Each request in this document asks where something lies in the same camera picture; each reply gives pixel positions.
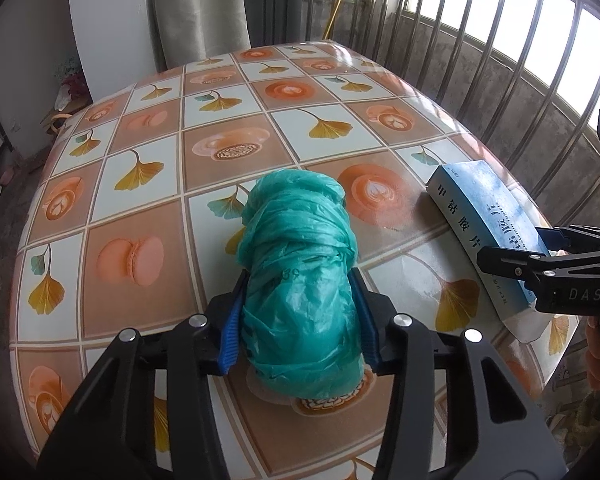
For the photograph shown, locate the blue white medicine box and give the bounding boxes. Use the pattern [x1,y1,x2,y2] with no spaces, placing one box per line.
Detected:
[427,160,550,344]

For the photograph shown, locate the teal plastic bag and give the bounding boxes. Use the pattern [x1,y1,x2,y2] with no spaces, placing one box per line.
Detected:
[237,169,364,400]

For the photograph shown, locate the white green fluffy garment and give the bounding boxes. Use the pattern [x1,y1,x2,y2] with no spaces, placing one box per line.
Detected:
[541,382,600,469]

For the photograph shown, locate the metal balcony railing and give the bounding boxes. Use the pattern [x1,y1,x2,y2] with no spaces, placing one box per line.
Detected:
[301,0,600,203]

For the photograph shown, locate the patterned vinyl tablecloth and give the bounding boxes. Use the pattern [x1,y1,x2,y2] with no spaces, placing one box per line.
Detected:
[10,44,578,450]

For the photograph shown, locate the dark grey cabinet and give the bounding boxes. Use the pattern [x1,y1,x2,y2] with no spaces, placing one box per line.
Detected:
[244,0,302,48]

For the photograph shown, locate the grey curtain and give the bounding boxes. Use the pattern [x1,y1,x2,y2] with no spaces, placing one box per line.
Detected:
[151,0,251,68]

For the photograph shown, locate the yellow broom handle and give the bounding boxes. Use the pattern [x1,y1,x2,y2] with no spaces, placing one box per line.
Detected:
[322,0,342,40]

